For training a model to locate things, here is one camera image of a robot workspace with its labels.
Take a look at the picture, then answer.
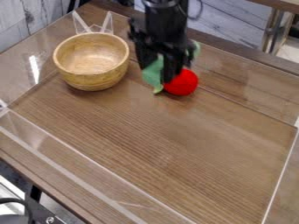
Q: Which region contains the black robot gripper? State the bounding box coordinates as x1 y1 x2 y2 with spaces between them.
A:
128 0 195 83

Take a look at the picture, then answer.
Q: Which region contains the green rectangular block stick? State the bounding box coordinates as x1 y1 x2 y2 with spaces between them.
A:
140 39 203 91

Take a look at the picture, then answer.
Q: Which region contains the light wooden bowl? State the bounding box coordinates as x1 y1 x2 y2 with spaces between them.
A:
52 32 129 91

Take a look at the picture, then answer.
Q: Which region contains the red plush ball with leaf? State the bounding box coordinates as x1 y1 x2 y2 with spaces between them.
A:
153 68 200 96

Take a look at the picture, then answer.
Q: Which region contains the clear acrylic tray barrier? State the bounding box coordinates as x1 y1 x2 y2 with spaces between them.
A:
0 17 299 224

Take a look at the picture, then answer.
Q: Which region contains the metal chair frame background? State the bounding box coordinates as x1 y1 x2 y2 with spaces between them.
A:
248 0 299 54

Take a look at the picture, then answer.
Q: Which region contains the black table leg bracket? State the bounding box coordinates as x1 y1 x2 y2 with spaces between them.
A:
24 185 65 224

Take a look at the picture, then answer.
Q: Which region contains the black cable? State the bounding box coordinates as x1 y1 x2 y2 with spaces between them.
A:
0 198 37 224

